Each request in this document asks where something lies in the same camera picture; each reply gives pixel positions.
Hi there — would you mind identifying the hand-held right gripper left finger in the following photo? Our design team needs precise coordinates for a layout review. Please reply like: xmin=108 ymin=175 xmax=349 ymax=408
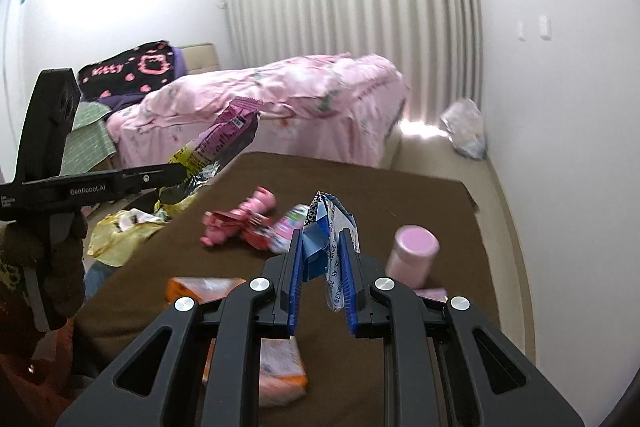
xmin=56 ymin=229 xmax=306 ymax=427

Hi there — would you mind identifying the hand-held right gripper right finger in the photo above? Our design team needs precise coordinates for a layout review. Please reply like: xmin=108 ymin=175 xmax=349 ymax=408
xmin=340 ymin=229 xmax=585 ymax=427

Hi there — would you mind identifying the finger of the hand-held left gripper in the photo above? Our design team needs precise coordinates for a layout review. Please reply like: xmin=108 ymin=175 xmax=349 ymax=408
xmin=122 ymin=163 xmax=188 ymax=192

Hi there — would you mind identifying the blue white carton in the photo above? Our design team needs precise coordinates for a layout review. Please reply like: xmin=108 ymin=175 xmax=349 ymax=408
xmin=300 ymin=191 xmax=362 ymax=313

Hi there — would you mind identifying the yellow plastic bag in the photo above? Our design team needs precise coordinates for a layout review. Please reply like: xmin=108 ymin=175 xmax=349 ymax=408
xmin=87 ymin=197 xmax=196 ymax=268

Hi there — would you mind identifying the purple snack packet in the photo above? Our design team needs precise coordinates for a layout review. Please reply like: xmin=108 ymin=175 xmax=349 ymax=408
xmin=167 ymin=98 xmax=261 ymax=202

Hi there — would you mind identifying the person's left hand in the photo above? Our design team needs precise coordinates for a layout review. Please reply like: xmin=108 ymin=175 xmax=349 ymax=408
xmin=0 ymin=212 xmax=87 ymax=323

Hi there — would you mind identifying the colourful crumpled wrapper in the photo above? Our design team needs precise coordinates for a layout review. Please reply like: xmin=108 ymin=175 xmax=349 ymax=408
xmin=245 ymin=204 xmax=311 ymax=254

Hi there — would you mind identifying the green checked cloth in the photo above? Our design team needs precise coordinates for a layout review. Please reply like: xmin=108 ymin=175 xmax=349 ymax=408
xmin=60 ymin=101 xmax=118 ymax=175

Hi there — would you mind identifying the pink bottle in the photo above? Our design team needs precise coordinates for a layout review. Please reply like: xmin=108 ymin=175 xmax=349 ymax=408
xmin=386 ymin=224 xmax=441 ymax=288

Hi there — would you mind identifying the pink crumpled wrapper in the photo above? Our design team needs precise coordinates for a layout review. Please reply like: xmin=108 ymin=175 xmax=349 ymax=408
xmin=200 ymin=187 xmax=277 ymax=249

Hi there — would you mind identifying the orange white packet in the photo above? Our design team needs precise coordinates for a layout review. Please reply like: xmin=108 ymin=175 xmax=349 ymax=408
xmin=167 ymin=277 xmax=308 ymax=408

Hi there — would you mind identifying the brown table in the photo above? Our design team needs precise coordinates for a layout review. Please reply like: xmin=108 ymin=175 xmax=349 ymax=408
xmin=75 ymin=151 xmax=506 ymax=427

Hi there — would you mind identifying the black blanket with pink print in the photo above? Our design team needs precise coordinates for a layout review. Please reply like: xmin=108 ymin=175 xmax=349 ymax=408
xmin=77 ymin=41 xmax=188 ymax=112

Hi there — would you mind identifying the bed with pink floral cover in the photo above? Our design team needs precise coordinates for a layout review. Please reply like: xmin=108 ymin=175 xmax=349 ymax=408
xmin=107 ymin=53 xmax=408 ymax=168

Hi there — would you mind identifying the person's orange clothing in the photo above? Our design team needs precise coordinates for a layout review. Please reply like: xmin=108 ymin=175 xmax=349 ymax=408
xmin=0 ymin=297 xmax=101 ymax=427

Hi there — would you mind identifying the clear plastic bag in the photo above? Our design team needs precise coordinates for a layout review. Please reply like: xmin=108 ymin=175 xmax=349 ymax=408
xmin=440 ymin=98 xmax=488 ymax=159

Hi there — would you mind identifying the white pleated curtain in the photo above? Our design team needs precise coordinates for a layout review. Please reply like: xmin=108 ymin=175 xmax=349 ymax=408
xmin=222 ymin=0 xmax=483 ymax=128

